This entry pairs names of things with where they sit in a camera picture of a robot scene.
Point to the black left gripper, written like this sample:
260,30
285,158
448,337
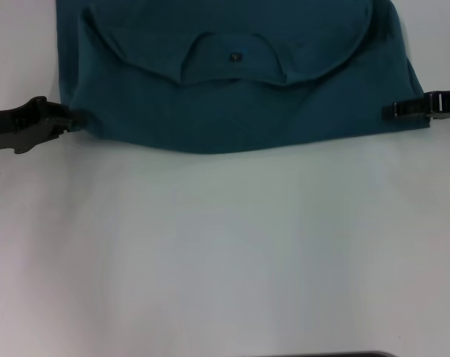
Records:
5,130

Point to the teal blue printed t-shirt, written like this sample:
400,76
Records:
228,104

